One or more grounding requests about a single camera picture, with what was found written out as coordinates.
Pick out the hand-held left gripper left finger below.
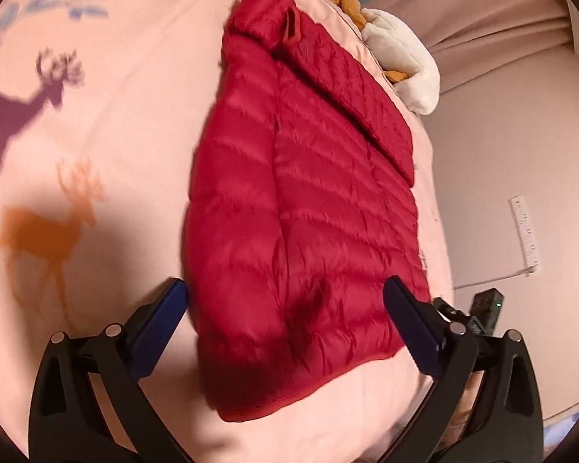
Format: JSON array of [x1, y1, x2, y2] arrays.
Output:
[[28, 277, 194, 463]]

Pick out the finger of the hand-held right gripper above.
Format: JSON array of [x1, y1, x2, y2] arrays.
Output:
[[433, 297, 471, 331]]

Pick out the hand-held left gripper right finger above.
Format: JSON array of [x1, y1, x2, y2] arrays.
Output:
[[383, 275, 545, 463]]

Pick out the red down jacket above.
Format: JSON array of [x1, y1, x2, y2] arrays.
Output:
[[182, 0, 432, 422]]

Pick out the white power strip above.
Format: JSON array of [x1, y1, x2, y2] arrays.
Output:
[[509, 195, 540, 277]]

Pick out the pink deer printed bed cover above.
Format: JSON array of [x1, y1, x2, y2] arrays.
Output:
[[0, 0, 457, 463]]

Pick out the white plush goose toy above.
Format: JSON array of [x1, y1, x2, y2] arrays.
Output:
[[298, 0, 441, 115]]

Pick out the pink curtain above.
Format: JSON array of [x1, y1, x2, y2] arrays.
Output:
[[367, 0, 575, 97]]

